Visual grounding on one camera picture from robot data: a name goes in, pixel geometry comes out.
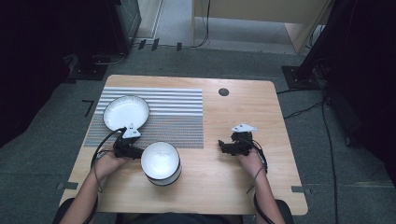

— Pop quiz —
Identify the black hanging cable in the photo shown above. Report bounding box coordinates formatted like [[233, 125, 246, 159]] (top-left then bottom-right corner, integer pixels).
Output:
[[190, 0, 212, 49]]

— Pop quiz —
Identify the person's right hand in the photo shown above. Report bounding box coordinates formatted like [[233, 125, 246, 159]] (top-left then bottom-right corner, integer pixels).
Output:
[[237, 148, 266, 179]]

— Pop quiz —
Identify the long black floor cable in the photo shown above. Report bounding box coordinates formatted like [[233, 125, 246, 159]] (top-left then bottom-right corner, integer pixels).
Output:
[[320, 97, 340, 224]]

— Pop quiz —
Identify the person's left hand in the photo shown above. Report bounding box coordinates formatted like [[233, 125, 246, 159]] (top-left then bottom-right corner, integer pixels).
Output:
[[92, 148, 126, 182]]

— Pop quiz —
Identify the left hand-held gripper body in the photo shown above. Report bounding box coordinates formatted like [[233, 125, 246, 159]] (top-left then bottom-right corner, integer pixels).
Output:
[[113, 123, 142, 159]]

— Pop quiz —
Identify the black stand base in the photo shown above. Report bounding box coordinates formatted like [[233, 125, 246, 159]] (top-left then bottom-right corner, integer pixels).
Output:
[[281, 64, 330, 91]]

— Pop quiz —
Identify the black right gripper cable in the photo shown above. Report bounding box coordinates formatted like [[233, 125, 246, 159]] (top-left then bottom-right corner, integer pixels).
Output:
[[246, 136, 276, 224]]

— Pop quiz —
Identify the black metal stand foot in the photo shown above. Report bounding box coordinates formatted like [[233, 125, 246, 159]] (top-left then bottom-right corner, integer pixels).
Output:
[[64, 53, 129, 84]]

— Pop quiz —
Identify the dark cabinet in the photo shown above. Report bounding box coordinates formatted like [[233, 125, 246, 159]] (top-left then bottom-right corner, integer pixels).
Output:
[[106, 0, 143, 54]]

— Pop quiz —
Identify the grey tape strip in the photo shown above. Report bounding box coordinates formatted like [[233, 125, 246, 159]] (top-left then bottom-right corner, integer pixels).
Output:
[[56, 181, 79, 191], [290, 185, 313, 196]]

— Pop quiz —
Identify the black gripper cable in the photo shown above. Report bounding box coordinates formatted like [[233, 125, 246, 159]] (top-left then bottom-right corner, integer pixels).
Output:
[[246, 136, 276, 224], [81, 126, 128, 224]]

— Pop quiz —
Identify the white plate with dark rim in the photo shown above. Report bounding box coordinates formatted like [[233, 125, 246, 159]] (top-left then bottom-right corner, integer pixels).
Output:
[[103, 94, 150, 132]]

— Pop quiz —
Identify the white bowl with dark rim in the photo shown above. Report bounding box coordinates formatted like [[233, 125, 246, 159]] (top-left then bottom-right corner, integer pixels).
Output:
[[140, 141, 183, 187]]

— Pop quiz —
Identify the light wooden cabinet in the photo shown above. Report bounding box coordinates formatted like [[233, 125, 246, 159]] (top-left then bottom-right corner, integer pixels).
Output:
[[191, 0, 332, 54]]

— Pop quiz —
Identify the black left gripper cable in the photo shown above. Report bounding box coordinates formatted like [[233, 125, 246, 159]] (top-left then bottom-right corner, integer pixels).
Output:
[[81, 126, 128, 224]]

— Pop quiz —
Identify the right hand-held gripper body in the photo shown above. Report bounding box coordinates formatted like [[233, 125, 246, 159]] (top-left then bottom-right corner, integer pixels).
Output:
[[231, 123, 258, 157]]

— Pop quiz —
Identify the grey striped placemat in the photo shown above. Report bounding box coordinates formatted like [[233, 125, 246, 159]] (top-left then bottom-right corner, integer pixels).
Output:
[[83, 86, 205, 149]]

